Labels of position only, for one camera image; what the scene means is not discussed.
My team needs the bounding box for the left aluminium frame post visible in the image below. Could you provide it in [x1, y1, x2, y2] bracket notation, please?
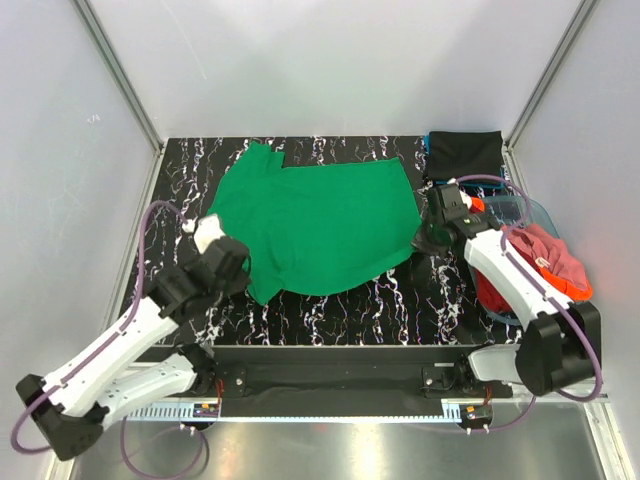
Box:
[71, 0, 164, 152]

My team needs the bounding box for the clear blue plastic basket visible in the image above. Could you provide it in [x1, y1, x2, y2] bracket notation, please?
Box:
[463, 198, 569, 328]

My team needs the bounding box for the green t shirt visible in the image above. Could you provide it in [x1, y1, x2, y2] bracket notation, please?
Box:
[208, 143, 421, 305]

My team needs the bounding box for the aluminium frame post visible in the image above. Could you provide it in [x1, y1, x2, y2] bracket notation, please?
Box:
[71, 0, 164, 152]
[506, 0, 600, 150]

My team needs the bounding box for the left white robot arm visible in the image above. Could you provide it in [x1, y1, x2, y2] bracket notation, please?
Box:
[16, 236, 251, 461]

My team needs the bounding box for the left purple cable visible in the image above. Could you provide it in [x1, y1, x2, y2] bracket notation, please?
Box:
[10, 199, 209, 475]

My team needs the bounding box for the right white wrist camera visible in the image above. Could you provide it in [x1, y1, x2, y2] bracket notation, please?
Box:
[447, 178, 473, 211]

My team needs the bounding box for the pink t shirt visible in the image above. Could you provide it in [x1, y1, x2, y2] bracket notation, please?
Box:
[508, 223, 592, 301]

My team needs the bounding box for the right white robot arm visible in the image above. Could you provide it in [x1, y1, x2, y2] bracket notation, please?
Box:
[414, 181, 603, 402]

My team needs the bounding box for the right aluminium frame post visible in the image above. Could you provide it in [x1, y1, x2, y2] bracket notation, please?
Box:
[506, 0, 600, 150]

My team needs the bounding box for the folded blue t shirt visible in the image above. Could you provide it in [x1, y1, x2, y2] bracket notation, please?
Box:
[423, 133, 505, 191]

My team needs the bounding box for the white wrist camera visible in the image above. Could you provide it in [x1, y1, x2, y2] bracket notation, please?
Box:
[447, 178, 473, 211]
[182, 214, 225, 254]

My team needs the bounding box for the red t shirt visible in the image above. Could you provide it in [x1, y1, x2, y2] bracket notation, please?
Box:
[473, 270, 514, 314]

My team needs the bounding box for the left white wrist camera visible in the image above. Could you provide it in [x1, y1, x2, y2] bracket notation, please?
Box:
[182, 214, 225, 254]

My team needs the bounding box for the orange t shirt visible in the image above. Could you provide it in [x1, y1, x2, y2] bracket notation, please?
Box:
[468, 196, 593, 302]

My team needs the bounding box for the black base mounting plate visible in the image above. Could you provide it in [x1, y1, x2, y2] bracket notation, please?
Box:
[184, 346, 512, 421]

